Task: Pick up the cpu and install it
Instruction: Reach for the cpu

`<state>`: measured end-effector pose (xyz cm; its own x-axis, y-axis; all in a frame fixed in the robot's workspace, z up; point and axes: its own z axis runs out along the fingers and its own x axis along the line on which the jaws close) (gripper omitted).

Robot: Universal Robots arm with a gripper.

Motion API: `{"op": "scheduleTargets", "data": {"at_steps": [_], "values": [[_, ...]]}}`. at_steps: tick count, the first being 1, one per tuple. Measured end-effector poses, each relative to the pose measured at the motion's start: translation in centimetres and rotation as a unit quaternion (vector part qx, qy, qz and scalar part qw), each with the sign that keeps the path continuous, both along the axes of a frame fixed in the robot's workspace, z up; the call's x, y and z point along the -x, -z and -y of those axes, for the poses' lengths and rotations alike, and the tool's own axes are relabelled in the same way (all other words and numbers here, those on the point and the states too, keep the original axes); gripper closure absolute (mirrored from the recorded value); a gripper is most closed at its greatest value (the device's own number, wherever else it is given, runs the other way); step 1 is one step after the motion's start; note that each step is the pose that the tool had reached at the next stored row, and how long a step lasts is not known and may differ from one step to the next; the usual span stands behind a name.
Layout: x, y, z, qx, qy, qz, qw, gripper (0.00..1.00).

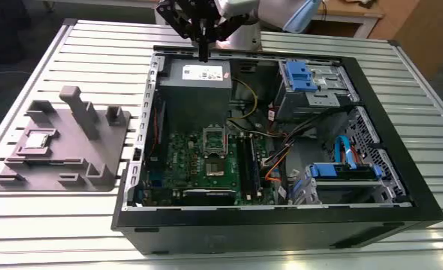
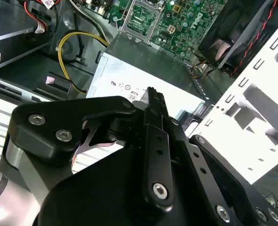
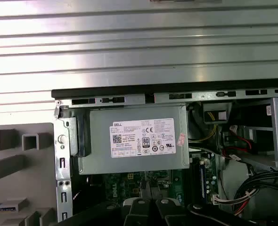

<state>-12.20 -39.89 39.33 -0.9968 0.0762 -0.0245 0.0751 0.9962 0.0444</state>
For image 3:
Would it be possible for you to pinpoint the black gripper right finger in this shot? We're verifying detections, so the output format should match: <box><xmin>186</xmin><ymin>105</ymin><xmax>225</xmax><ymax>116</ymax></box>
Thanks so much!
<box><xmin>153</xmin><ymin>186</ymin><xmax>245</xmax><ymax>226</ymax></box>

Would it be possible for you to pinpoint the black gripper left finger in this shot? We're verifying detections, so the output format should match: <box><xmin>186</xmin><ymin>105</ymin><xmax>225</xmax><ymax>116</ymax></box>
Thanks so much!
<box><xmin>57</xmin><ymin>181</ymin><xmax>153</xmax><ymax>226</ymax></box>

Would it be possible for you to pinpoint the green motherboard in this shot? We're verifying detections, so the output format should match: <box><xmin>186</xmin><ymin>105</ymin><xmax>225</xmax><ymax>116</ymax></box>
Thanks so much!
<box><xmin>80</xmin><ymin>150</ymin><xmax>221</xmax><ymax>212</ymax></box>

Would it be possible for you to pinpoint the black RAM slot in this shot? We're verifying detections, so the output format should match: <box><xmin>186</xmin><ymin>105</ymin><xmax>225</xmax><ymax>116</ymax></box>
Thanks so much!
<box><xmin>190</xmin><ymin>155</ymin><xmax>200</xmax><ymax>203</ymax></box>

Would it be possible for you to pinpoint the blue label RAM stick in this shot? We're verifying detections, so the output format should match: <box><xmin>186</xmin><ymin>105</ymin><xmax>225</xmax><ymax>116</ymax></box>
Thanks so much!
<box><xmin>198</xmin><ymin>161</ymin><xmax>207</xmax><ymax>204</ymax></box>

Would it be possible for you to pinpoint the grey power supply unit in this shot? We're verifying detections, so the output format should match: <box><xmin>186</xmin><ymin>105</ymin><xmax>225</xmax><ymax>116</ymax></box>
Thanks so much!
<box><xmin>70</xmin><ymin>105</ymin><xmax>191</xmax><ymax>176</ymax></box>

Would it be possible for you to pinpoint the grey parts rack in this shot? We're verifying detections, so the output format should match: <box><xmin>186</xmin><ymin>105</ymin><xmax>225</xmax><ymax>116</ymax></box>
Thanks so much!
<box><xmin>0</xmin><ymin>122</ymin><xmax>57</xmax><ymax>226</ymax></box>

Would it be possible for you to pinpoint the black PC case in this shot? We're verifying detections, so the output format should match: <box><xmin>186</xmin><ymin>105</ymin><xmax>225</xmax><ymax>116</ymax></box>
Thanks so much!
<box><xmin>51</xmin><ymin>83</ymin><xmax>278</xmax><ymax>226</ymax></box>

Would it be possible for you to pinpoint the grey metal disk bay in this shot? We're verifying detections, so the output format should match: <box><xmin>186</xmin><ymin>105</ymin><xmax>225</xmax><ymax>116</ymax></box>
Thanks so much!
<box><xmin>223</xmin><ymin>97</ymin><xmax>278</xmax><ymax>170</ymax></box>

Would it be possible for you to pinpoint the yellow wire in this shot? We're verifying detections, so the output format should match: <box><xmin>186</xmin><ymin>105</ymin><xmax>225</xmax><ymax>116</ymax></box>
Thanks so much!
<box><xmin>199</xmin><ymin>112</ymin><xmax>218</xmax><ymax>144</ymax></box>

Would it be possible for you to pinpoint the black cable bundle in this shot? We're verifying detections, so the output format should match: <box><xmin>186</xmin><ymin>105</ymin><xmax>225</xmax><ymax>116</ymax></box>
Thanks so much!
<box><xmin>233</xmin><ymin>169</ymin><xmax>278</xmax><ymax>221</ymax></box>

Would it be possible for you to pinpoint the red power wire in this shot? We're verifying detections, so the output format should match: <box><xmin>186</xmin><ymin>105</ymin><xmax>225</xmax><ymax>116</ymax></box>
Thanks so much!
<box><xmin>230</xmin><ymin>135</ymin><xmax>252</xmax><ymax>152</ymax></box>

